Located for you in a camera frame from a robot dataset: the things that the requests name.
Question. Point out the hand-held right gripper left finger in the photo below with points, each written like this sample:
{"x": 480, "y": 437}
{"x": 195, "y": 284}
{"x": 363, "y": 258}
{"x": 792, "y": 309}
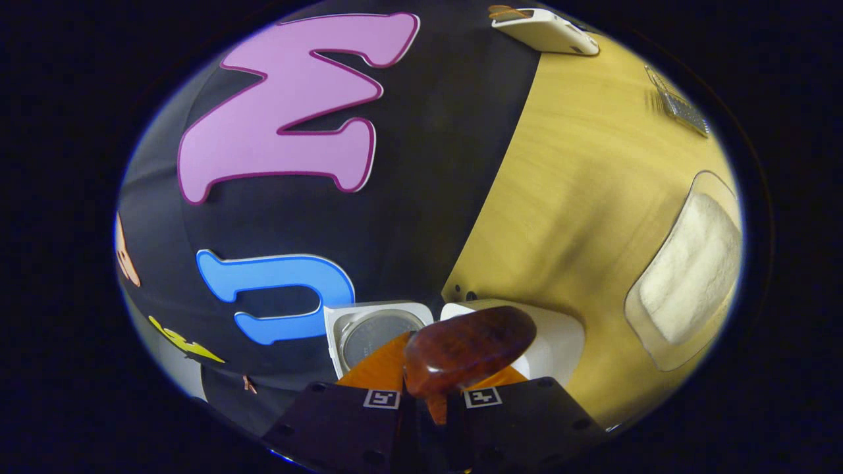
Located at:
{"x": 342, "y": 424}

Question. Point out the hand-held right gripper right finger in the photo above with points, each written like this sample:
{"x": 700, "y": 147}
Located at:
{"x": 520, "y": 424}

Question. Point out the large white rice pile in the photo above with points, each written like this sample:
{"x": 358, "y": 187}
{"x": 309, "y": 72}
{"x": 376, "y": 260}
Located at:
{"x": 691, "y": 263}

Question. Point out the white toaster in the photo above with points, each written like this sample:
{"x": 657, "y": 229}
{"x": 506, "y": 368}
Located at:
{"x": 546, "y": 29}

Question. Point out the brown toast slice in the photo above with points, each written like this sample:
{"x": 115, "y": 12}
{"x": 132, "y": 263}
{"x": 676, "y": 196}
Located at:
{"x": 510, "y": 12}

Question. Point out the clear plastic tray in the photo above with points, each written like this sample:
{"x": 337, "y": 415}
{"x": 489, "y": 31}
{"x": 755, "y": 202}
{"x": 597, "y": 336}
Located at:
{"x": 658, "y": 352}

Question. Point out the brown wooden spoon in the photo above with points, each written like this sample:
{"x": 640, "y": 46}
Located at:
{"x": 467, "y": 345}

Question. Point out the small copper clip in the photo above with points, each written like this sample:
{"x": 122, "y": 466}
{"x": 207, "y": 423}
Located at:
{"x": 249, "y": 384}

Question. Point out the white rice cooker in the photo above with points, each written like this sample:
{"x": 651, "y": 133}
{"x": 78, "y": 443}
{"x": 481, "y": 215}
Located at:
{"x": 560, "y": 342}

